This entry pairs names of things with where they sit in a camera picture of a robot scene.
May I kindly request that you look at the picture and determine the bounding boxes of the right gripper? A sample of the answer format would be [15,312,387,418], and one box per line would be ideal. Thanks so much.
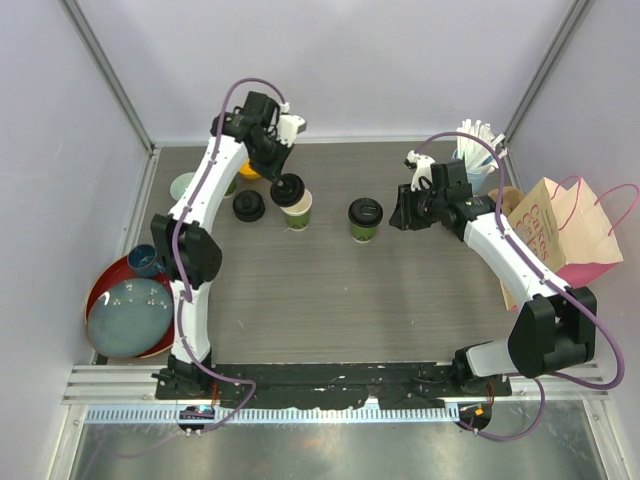
[389,182,446,231]

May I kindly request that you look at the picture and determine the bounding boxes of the black cup lid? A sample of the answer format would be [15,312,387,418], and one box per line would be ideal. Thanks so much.
[348,197,383,228]
[270,173,305,207]

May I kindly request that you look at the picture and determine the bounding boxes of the green paper cup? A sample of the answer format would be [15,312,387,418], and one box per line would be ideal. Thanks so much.
[281,189,313,231]
[350,223,377,244]

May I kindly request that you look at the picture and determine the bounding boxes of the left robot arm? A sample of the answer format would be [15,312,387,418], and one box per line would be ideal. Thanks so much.
[150,91,306,400]

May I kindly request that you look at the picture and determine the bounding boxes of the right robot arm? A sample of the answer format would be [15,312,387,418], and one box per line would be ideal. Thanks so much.
[389,153,597,395]

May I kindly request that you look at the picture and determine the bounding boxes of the orange bowl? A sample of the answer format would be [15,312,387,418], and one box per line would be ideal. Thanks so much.
[238,160,262,181]

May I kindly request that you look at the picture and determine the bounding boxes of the blue straw holder can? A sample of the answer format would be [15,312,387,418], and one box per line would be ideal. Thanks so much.
[452,149,496,193]

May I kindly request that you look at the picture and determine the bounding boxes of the bundle of white straws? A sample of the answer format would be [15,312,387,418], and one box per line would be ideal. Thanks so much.
[453,119,505,175]

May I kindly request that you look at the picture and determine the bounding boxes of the pale green bowl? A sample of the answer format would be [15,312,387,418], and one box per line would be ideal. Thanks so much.
[169,172,195,201]

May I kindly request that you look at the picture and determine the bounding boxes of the brown cardboard cup carrier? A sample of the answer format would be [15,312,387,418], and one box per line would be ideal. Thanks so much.
[487,186,525,218]

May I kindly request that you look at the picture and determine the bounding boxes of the dark blue ceramic cup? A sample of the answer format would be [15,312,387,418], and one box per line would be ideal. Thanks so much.
[126,244,165,278]

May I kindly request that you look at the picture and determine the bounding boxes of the kraft pink paper bag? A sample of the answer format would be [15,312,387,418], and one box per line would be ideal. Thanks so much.
[507,175,623,288]

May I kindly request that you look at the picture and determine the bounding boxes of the red round tray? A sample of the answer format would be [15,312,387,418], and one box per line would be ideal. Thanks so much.
[84,256,174,359]

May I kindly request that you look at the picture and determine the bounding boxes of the blue-grey ceramic plate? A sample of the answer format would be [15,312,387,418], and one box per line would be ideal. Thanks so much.
[87,278,173,359]

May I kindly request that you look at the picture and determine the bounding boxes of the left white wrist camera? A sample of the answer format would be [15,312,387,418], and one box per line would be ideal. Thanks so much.
[276,114,307,147]

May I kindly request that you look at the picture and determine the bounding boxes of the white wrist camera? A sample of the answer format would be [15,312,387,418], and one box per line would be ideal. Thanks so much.
[276,114,307,147]
[404,150,435,191]

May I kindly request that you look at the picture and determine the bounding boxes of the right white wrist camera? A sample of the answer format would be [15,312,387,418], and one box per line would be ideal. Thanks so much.
[404,150,435,191]

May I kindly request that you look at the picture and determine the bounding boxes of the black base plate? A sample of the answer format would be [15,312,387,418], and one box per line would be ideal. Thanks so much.
[152,362,512,410]

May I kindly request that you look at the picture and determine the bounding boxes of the aluminium frame rail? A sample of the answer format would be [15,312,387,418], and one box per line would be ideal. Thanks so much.
[63,362,608,431]

